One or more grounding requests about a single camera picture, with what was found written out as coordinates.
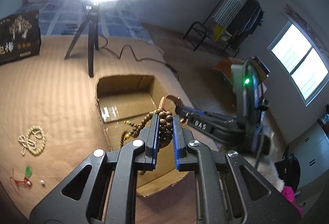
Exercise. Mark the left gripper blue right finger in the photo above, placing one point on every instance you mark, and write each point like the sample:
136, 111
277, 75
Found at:
179, 145

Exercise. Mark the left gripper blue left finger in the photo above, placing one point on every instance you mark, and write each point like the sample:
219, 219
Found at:
152, 144

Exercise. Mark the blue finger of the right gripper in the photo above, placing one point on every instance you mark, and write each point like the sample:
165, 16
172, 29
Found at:
184, 111

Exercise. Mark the gloved right hand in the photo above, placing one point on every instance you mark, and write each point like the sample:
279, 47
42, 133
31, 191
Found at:
268, 170

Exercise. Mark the brown cardboard box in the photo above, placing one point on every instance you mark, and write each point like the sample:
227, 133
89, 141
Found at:
125, 104

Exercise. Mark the box on orange table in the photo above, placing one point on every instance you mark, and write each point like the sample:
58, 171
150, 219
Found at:
260, 67

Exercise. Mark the orange cloth covered table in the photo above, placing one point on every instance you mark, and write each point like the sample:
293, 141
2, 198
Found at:
224, 66

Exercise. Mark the black metal shelf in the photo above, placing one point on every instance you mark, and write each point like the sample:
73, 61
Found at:
197, 34

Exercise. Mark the yellow box on shelf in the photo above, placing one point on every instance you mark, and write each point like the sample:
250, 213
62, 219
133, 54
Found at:
220, 34

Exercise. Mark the window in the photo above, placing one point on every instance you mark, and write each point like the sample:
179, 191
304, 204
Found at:
303, 63

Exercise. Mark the black clothes rack with clothes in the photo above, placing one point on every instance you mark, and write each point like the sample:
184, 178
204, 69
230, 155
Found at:
239, 17

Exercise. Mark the black printed gift bag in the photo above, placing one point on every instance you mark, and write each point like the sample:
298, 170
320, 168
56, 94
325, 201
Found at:
20, 36

